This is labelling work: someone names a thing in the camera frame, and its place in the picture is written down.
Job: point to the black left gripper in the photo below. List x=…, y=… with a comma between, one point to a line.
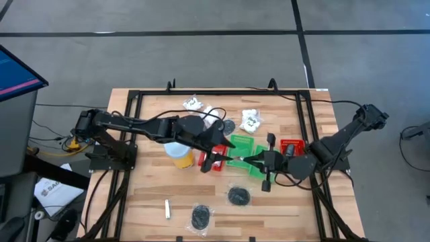
x=211, y=141

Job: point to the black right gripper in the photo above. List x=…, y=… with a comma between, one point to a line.
x=275, y=161

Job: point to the packets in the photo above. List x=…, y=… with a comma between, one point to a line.
x=216, y=163

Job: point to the bagged silver metal tool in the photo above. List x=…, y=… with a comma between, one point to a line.
x=239, y=157

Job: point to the black mesh item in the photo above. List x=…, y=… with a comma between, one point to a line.
x=238, y=196
x=230, y=127
x=200, y=218

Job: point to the grey Dove roll-on deodorant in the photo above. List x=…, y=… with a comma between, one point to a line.
x=290, y=150

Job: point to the white vanity pack bag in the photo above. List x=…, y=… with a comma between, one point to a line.
x=210, y=112
x=193, y=103
x=250, y=121

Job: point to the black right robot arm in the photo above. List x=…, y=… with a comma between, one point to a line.
x=336, y=138

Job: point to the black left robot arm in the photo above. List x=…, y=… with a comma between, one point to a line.
x=134, y=125

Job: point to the red plastic basket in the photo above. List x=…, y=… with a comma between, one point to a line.
x=297, y=144
x=221, y=149

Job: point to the green plastic basket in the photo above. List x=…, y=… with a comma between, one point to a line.
x=240, y=144
x=257, y=174

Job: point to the white printed paper sheet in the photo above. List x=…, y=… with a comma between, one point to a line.
x=57, y=195

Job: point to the black object on floor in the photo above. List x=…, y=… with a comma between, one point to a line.
x=64, y=223

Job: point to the white tape roll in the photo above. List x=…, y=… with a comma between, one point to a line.
x=39, y=215

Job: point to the grey cabinet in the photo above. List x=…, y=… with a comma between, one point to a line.
x=16, y=134

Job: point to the blue screen monitor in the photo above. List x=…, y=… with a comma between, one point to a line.
x=16, y=74

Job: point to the black aluminium table frame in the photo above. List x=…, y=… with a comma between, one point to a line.
x=218, y=92

